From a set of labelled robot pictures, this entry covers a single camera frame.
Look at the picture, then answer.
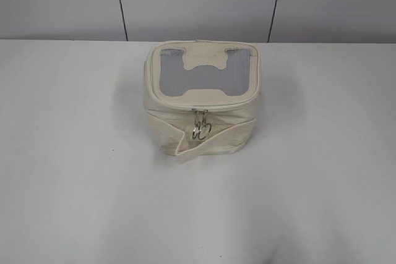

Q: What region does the silver zipper pull with ring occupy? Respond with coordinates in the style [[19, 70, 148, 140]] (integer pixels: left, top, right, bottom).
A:
[[192, 109, 201, 140]]

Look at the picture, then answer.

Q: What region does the cream bag with silver window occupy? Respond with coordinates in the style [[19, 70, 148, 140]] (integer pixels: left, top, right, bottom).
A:
[[144, 40, 260, 161]]

